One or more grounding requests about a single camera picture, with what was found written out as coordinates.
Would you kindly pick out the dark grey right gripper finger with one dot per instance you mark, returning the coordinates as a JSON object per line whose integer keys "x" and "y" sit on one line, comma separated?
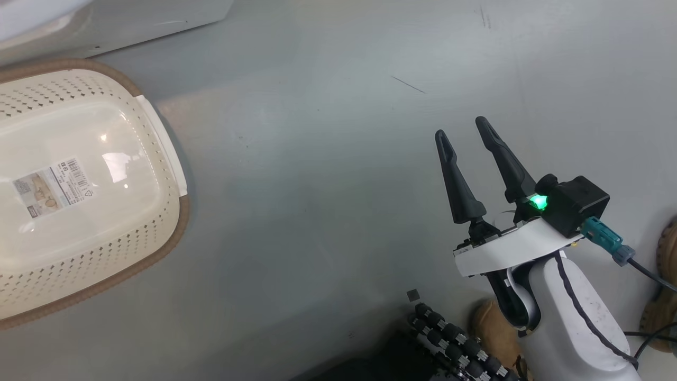
{"x": 457, "y": 185}
{"x": 510, "y": 169}

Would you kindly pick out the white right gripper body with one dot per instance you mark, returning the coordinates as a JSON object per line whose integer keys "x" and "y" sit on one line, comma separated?
{"x": 508, "y": 248}

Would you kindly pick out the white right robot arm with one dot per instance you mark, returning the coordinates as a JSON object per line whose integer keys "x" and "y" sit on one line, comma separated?
{"x": 571, "y": 328}

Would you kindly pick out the white front-load washing machine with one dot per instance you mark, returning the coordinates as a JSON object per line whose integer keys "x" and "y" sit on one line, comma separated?
{"x": 106, "y": 21}

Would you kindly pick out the brown suede shoe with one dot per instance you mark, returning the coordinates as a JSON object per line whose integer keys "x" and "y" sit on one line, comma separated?
{"x": 667, "y": 317}
{"x": 494, "y": 330}

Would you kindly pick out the cream perforated basket brown rim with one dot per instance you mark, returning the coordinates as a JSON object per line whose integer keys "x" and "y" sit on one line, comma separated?
{"x": 79, "y": 243}

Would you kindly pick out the basket product label sticker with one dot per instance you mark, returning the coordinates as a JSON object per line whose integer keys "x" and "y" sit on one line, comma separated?
{"x": 53, "y": 185}

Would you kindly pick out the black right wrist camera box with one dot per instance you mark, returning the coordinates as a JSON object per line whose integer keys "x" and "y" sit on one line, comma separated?
{"x": 574, "y": 203}

